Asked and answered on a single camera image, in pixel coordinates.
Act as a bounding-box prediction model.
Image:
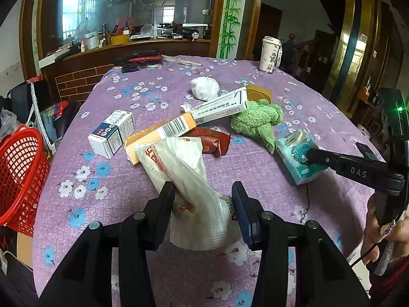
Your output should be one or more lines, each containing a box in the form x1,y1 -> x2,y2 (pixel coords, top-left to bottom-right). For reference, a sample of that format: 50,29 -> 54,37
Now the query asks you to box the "wooden brick-pattern counter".
38,37 -> 212,103

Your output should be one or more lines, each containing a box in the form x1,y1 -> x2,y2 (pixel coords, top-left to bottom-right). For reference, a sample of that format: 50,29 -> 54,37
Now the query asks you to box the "dark red snack wrapper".
184,127 -> 231,157

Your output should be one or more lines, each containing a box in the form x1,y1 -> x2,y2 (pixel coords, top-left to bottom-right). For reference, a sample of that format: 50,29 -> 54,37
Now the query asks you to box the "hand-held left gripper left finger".
38,181 -> 176,307

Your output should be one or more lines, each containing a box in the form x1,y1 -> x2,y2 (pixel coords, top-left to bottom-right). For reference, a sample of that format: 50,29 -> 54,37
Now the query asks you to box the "black bag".
7,79 -> 55,126

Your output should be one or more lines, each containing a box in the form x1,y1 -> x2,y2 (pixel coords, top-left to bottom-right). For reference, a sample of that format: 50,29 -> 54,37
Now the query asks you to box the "silver pot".
84,32 -> 100,50

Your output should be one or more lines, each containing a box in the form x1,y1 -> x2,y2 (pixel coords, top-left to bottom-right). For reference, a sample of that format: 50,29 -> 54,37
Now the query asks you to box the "person's right hand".
362,194 -> 409,272

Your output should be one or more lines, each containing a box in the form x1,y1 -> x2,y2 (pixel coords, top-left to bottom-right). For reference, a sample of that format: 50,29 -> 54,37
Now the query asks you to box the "white and blue medicine box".
88,110 -> 135,159

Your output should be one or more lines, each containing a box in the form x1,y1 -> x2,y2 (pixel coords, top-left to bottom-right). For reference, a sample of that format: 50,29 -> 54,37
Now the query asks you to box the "teal tissue pack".
275,129 -> 330,185

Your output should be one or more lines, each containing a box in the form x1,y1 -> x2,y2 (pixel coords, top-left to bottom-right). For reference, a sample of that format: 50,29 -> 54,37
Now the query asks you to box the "clear plastic cup packet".
134,136 -> 242,252

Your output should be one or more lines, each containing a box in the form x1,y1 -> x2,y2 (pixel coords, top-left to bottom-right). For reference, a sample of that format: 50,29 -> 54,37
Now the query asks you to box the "white flat box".
38,50 -> 70,68

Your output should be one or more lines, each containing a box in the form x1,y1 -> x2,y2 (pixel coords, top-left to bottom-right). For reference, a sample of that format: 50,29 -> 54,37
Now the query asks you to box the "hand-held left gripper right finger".
231,181 -> 373,307

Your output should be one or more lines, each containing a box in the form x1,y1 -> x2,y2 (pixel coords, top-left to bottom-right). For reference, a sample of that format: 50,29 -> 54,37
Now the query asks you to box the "etched glass partition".
41,0 -> 222,52

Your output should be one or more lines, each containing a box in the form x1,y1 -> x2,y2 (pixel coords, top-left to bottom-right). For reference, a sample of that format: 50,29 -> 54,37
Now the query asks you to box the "crumpled white bag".
190,76 -> 220,100

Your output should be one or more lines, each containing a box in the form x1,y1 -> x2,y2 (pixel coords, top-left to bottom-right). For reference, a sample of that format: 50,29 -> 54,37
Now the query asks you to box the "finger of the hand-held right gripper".
355,141 -> 384,162
306,148 -> 406,196

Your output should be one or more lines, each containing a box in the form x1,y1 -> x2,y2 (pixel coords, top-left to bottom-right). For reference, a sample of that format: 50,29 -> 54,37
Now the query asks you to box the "bamboo painted pillar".
217,0 -> 249,60

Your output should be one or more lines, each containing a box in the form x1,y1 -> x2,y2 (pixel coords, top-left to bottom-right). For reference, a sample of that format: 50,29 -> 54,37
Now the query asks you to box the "yellow tape roll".
246,85 -> 274,105

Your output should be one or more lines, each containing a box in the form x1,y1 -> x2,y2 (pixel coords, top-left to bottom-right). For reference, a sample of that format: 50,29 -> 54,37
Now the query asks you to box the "white lidded travel cup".
259,36 -> 283,73

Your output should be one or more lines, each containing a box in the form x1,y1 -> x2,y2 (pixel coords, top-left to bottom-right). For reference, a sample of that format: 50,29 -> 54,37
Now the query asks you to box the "red printed bag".
40,100 -> 70,121

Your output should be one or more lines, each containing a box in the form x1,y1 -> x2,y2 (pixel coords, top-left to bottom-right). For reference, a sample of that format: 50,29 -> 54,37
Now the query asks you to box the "red plastic mesh basket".
0,124 -> 52,238

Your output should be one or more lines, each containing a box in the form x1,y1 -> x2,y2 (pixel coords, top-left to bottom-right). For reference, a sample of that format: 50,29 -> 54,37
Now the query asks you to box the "purple floral tablecloth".
32,56 -> 385,307

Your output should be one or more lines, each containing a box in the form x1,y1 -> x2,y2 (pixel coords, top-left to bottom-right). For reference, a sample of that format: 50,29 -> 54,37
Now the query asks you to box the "long white box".
180,87 -> 249,125

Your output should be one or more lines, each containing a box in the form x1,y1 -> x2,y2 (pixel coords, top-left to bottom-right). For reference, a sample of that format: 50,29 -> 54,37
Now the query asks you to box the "orange and white carton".
124,115 -> 196,166

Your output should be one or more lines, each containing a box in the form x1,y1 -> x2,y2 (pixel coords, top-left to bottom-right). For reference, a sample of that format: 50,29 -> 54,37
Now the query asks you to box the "golden glossy pillar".
330,0 -> 375,103

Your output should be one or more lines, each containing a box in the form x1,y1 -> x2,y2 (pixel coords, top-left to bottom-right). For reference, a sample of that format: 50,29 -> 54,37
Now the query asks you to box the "clear plastic bag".
0,108 -> 17,142

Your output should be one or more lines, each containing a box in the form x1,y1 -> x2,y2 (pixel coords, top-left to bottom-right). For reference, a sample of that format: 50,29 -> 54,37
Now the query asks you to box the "white perforated rack post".
27,81 -> 57,153

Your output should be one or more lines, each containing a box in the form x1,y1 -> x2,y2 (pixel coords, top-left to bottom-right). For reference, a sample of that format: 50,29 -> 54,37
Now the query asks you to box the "person's right forearm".
367,260 -> 409,307

